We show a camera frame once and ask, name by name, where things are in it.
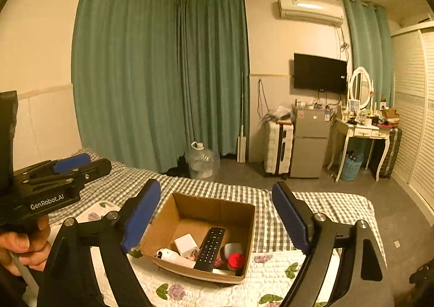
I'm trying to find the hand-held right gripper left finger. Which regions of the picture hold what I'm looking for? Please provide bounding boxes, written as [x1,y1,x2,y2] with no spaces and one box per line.
[36,178,161,307]

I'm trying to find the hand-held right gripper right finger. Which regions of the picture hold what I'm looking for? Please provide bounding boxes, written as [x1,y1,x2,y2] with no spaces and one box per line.
[272,181,395,307]

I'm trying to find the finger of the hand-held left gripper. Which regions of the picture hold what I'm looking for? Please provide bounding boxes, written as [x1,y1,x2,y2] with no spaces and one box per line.
[29,158,112,189]
[15,154,91,180]

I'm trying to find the white handheld device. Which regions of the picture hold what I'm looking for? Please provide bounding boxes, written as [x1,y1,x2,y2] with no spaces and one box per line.
[156,249,197,268]

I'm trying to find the small white square box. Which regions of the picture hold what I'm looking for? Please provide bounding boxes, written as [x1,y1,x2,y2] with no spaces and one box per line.
[174,234,200,258]

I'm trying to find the brown cardboard box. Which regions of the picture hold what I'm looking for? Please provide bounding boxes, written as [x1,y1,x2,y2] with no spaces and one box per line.
[140,192,256,284]

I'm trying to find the white round jar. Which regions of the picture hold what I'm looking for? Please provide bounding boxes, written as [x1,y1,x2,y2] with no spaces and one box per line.
[224,242,242,257]

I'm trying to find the red capped container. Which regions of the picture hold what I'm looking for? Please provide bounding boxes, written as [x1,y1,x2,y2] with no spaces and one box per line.
[227,253,245,270]

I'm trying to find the black remote control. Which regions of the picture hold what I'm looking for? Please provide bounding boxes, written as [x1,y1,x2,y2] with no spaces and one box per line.
[194,227,226,273]

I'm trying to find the person's left hand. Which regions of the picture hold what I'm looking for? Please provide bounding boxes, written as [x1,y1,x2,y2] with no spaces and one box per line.
[0,215,51,275]

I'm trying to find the black bag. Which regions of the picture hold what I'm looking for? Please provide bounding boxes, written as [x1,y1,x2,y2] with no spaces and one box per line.
[165,155,191,178]

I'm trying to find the white hard suitcase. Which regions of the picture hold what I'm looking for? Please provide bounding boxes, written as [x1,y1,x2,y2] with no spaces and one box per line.
[264,120,295,179]

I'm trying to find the blue laundry basket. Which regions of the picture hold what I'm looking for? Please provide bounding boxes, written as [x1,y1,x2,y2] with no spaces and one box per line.
[339,151,364,181]

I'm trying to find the silver small fridge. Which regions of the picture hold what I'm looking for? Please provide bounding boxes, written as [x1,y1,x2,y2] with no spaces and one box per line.
[290,106,331,179]

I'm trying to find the grey checked bed sheet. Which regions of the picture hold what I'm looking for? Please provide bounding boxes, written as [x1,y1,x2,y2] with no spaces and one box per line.
[47,148,377,260]

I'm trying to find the clear water jug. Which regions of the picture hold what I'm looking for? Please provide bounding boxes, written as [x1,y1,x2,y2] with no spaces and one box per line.
[186,142,220,179]

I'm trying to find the white flat mop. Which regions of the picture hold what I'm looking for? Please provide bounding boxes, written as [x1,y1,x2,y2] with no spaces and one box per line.
[237,70,247,163]

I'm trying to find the white floral quilt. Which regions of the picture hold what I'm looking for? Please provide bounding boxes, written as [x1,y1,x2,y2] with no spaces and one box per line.
[49,200,343,307]

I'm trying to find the wide teal curtain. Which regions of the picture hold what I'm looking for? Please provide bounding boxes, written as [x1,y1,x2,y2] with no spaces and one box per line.
[72,0,185,174]

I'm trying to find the clear plastic bag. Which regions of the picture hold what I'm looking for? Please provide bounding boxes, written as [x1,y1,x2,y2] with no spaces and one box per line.
[271,104,293,121]

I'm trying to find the white dressing table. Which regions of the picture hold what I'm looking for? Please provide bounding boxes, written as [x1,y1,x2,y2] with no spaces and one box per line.
[327,117,392,182]

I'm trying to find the row of small bottles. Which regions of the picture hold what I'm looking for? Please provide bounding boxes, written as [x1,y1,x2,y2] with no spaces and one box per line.
[294,97,331,110]

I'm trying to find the dark striped suitcase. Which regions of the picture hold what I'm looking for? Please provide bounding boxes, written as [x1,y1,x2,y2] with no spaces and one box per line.
[378,127,403,179]

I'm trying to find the cluster of cosmetics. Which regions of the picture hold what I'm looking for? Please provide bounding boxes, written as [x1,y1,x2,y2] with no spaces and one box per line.
[341,98,401,128]

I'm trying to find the dark fuzzy cloth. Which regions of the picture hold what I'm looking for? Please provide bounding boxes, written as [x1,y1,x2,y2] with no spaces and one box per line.
[409,258,434,294]

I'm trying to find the white oval vanity mirror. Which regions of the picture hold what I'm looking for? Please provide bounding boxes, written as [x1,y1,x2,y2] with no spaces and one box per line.
[349,67,374,109]

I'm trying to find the white louvred wardrobe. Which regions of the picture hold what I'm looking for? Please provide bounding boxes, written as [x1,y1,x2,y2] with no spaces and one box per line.
[390,20,434,223]

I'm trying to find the narrow teal curtain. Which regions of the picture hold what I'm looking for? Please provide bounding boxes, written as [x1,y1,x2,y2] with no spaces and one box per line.
[342,0,395,107]

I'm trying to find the white air conditioner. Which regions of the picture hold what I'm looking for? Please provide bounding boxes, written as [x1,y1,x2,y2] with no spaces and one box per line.
[278,0,344,26]

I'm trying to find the hanging wall cables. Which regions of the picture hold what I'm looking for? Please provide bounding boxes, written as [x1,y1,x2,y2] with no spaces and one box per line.
[256,79,272,121]

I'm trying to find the black wall television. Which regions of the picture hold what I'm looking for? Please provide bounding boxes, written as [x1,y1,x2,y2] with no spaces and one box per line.
[293,53,348,94]

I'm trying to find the air conditioner cable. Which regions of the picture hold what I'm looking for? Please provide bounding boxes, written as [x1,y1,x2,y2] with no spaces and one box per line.
[337,25,350,53]

